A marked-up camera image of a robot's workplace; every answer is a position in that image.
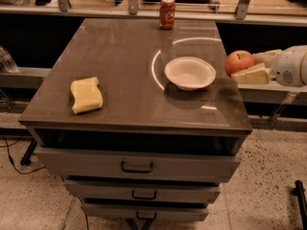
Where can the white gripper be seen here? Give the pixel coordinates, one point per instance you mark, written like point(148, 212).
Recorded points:
point(287, 65)

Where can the red apple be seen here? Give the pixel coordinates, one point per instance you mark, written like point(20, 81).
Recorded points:
point(238, 61)

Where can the white paper bowl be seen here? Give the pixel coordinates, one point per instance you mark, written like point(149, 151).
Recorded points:
point(189, 73)

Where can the red soda can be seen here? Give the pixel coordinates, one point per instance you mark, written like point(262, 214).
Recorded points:
point(167, 14)

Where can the grey drawer cabinet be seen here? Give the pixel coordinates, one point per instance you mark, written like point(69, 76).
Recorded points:
point(142, 110)

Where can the middle grey drawer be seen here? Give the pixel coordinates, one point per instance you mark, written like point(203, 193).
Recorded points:
point(145, 192)

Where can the grey drawer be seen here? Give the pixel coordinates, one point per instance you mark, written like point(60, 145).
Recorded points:
point(144, 212)
point(145, 192)
point(138, 165)

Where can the top grey drawer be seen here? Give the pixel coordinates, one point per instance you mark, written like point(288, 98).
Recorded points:
point(138, 165)

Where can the yellow sponge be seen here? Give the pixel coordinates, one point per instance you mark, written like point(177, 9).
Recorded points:
point(86, 94)

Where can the bottom grey drawer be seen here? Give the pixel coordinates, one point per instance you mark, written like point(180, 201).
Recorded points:
point(144, 212)

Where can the black stand leg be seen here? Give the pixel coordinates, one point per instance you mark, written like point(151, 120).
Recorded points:
point(26, 159)

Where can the clear plastic object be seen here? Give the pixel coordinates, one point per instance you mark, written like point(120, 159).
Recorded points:
point(7, 61)

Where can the black post right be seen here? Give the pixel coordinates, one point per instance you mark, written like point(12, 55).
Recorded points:
point(299, 192)

